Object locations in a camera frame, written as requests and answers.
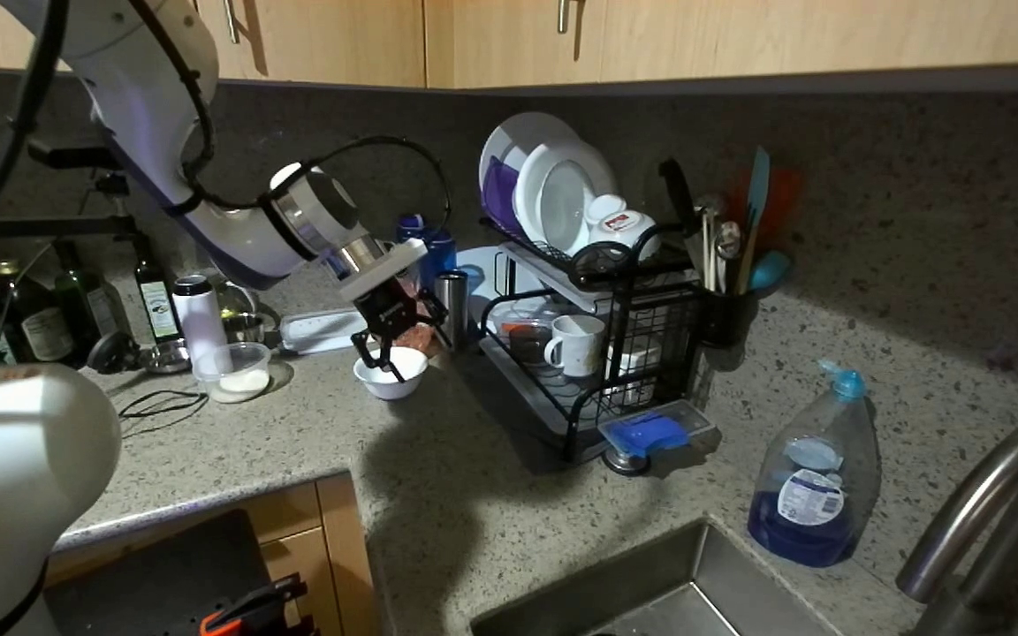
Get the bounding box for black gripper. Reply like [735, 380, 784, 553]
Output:
[350, 274, 452, 388]

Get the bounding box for blue dish soap bottle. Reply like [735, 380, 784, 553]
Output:
[746, 357, 882, 574]

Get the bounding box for stainless steel tumbler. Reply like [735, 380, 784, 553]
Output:
[443, 268, 475, 353]

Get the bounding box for white cloth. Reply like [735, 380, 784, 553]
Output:
[277, 303, 361, 360]

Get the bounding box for blue container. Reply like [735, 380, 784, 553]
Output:
[394, 209, 462, 293]

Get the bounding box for clear tub with white lid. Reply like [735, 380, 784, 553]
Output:
[204, 338, 277, 408]

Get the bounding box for purple plate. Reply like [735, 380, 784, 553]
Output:
[480, 148, 533, 243]

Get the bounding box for dark spice bottle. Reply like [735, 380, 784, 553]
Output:
[169, 274, 237, 383]

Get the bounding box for white deep plate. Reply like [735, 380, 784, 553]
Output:
[509, 141, 598, 260]

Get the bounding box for wooden base cabinet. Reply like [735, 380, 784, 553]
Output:
[43, 470, 388, 636]

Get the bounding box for dark bottle with white label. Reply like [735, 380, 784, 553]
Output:
[129, 251, 189, 376]

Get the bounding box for blue sponge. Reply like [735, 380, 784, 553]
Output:
[608, 410, 697, 462]

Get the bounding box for large white plate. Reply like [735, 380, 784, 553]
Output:
[475, 110, 621, 243]

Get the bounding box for black spatula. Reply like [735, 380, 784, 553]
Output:
[658, 157, 700, 232]

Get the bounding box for metal kitchen utensils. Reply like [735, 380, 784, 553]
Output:
[692, 195, 748, 297]

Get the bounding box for dark wine bottle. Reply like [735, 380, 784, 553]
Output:
[0, 261, 77, 367]

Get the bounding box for stainless steel sink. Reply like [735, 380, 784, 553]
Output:
[471, 513, 849, 636]

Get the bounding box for black metal stand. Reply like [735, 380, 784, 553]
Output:
[0, 136, 135, 242]

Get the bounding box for blue ladle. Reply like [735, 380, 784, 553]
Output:
[748, 248, 795, 297]

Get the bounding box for teal spatula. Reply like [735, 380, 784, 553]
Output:
[738, 145, 774, 297]

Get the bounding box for orange spatula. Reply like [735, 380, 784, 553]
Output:
[768, 163, 806, 260]

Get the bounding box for stainless steel faucet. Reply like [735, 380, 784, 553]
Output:
[894, 402, 1018, 636]

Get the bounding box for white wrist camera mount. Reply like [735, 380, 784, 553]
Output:
[337, 238, 430, 303]

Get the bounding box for thin black counter cable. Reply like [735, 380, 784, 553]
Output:
[116, 386, 213, 426]

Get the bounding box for black wire dish rack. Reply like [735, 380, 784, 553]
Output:
[467, 223, 727, 474]

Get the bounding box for red handled tool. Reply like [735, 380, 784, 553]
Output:
[194, 574, 311, 636]

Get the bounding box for black wire utensil holder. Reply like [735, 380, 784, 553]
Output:
[697, 287, 762, 353]

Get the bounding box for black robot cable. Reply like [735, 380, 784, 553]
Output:
[0, 0, 456, 242]

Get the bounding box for wooden wall cabinets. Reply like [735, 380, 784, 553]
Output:
[0, 0, 1018, 92]

